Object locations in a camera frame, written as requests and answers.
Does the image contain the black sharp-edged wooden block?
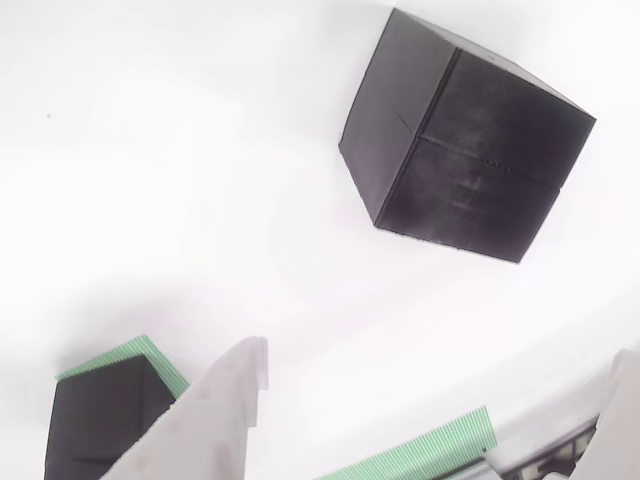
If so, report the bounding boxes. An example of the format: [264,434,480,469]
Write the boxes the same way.
[338,7,598,265]

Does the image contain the plain green striped strip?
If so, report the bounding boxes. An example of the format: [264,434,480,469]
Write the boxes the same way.
[327,405,499,480]

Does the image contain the green striped square marker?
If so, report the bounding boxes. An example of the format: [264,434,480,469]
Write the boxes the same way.
[54,335,191,401]

